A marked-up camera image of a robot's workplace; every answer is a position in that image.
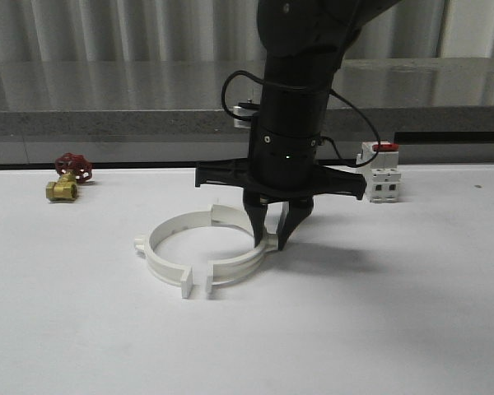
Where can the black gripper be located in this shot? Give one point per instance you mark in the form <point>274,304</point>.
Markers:
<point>280,168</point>

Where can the white half clamp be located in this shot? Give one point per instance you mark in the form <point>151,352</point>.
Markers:
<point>231,270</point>
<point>160,264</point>

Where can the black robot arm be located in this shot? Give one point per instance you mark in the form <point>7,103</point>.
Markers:
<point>305,43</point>

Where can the grey stone counter ledge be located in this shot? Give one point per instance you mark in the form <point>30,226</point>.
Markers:
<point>182,100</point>

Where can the brass valve red handwheel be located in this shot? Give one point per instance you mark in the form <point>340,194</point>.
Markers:
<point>73,169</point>

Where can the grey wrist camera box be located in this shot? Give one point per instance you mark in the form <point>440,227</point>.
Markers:
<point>243,113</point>

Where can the white circuit breaker red switch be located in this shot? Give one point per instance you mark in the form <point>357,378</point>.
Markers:
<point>381,175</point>

